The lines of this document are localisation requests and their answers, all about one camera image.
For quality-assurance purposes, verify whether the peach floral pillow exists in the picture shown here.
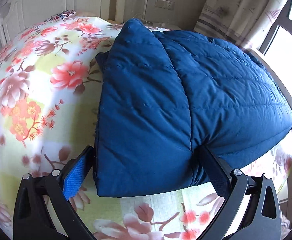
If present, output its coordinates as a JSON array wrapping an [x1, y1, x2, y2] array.
[[75, 11, 97, 17]]

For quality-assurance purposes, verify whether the floral bed quilt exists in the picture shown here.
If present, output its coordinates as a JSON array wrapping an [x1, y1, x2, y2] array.
[[0, 17, 292, 239]]

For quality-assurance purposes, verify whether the wall power socket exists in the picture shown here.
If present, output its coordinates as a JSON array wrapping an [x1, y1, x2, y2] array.
[[155, 0, 175, 10]]

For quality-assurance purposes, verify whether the window with dark frame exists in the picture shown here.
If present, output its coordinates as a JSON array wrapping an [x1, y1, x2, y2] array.
[[259, 0, 292, 96]]

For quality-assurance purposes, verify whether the blue quilted puffer jacket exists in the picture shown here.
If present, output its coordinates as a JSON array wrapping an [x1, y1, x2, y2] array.
[[93, 19, 292, 197]]

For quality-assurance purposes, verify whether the patterned curtain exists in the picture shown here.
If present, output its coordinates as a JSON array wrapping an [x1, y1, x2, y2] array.
[[194, 0, 288, 49]]

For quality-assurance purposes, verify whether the white wooden headboard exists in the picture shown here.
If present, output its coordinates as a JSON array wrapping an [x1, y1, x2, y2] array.
[[0, 0, 125, 46]]

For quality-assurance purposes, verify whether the purple patterned pillow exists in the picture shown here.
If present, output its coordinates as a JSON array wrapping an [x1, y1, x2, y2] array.
[[45, 9, 76, 22]]

